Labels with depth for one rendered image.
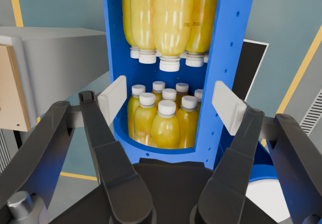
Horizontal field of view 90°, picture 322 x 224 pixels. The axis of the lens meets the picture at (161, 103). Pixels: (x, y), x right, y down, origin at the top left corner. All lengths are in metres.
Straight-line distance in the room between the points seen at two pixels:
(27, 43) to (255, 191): 0.97
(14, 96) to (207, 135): 0.60
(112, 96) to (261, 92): 1.70
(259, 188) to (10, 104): 0.93
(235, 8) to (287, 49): 1.52
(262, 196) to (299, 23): 1.38
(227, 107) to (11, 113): 0.69
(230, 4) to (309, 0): 1.56
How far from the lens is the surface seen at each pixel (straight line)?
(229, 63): 0.30
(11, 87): 0.69
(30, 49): 0.74
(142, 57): 0.36
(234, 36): 0.30
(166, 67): 0.31
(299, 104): 2.06
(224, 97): 0.17
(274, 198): 0.86
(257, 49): 1.49
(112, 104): 0.16
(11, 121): 0.77
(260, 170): 0.79
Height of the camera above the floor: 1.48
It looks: 66 degrees down
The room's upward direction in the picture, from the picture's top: 173 degrees counter-clockwise
